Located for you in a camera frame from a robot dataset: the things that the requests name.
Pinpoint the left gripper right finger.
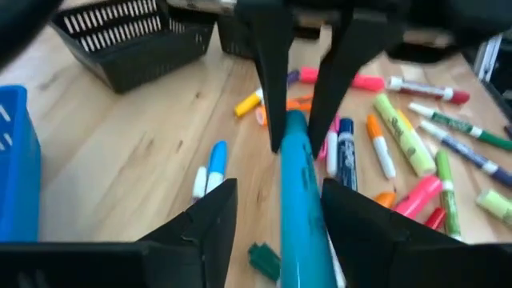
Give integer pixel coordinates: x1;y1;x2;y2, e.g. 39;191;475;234
321;178;465;288

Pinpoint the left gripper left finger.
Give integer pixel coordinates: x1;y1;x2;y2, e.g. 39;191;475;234
135;178;239;288

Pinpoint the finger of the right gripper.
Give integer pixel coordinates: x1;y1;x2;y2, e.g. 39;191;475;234
306;7;406;158
235;0;296;154

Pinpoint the pink Sharpie highlighter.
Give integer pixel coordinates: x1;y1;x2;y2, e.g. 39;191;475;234
393;174;444;220
298;66;386;93

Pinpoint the orange highlighter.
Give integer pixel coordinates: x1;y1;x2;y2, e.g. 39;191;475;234
254;94;314;127

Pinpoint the small orange marker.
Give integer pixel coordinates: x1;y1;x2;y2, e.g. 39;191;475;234
373;190;398;210

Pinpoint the blue cap white marker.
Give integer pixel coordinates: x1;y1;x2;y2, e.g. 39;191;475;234
205;139;229;196
191;165;209;202

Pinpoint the red Expo whiteboard marker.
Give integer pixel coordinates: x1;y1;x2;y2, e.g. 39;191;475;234
423;206;447;232
386;75;471;106

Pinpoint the teal Sharpie highlighter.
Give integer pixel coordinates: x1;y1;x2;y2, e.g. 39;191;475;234
278;110;339;288

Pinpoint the light green Sharpie highlighter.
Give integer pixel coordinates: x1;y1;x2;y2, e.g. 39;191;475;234
474;188;512;227
373;93;438;178

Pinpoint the navy blue Sharpie marker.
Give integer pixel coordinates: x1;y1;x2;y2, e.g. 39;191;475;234
335;117;359;192

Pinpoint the light green Expo marker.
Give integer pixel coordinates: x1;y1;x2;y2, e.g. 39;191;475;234
434;149;462;241

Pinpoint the pink cap white marker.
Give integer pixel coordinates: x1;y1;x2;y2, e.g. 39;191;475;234
317;113;342;178

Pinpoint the orange cap white marker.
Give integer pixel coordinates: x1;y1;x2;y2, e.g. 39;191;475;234
365;114;398;182

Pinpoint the dark green Expo marker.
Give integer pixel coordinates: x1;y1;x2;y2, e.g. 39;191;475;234
407;102;512;152

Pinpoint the purple Expo marker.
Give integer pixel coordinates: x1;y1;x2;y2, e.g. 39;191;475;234
418;119;512;189

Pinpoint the black plastic slotted basket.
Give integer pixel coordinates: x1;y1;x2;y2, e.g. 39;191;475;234
50;0;219;94
217;14;257;61

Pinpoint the blue plastic slotted basket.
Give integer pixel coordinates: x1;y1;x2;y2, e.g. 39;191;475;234
0;84;42;243

